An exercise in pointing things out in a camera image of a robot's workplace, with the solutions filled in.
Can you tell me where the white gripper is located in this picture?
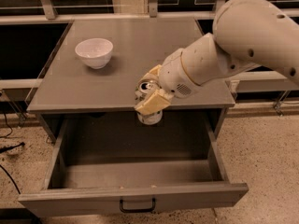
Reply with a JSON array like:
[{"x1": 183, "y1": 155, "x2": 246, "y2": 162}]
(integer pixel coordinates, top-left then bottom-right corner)
[{"x1": 135, "y1": 49, "x2": 200, "y2": 116}]

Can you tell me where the silver 7up soda can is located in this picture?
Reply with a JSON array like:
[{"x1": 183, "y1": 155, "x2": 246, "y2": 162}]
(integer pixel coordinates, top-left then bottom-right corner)
[{"x1": 135, "y1": 79, "x2": 163, "y2": 125}]

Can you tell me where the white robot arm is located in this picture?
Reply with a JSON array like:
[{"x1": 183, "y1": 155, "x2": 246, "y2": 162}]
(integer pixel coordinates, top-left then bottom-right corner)
[{"x1": 135, "y1": 0, "x2": 299, "y2": 116}]

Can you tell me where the open grey top drawer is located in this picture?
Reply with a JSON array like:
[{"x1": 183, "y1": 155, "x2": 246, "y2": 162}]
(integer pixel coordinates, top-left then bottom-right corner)
[{"x1": 19, "y1": 110, "x2": 249, "y2": 217}]

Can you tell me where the grey cabinet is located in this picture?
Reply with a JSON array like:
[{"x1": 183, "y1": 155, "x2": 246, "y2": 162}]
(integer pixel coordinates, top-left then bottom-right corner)
[{"x1": 26, "y1": 17, "x2": 236, "y2": 145}]

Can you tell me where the white ceramic bowl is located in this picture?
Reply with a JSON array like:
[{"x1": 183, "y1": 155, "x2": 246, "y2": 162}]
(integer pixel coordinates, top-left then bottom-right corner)
[{"x1": 75, "y1": 38, "x2": 114, "y2": 69}]

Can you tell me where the metal window railing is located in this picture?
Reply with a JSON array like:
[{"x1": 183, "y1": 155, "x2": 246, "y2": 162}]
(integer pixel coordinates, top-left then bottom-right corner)
[{"x1": 0, "y1": 0, "x2": 299, "y2": 23}]

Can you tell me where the black drawer handle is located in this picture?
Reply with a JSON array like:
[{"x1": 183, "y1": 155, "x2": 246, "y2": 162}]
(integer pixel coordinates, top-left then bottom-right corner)
[{"x1": 119, "y1": 198, "x2": 156, "y2": 214}]

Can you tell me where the black floor cable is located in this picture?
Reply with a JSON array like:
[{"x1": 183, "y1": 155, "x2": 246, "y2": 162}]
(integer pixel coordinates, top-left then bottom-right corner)
[{"x1": 0, "y1": 105, "x2": 26, "y2": 195}]

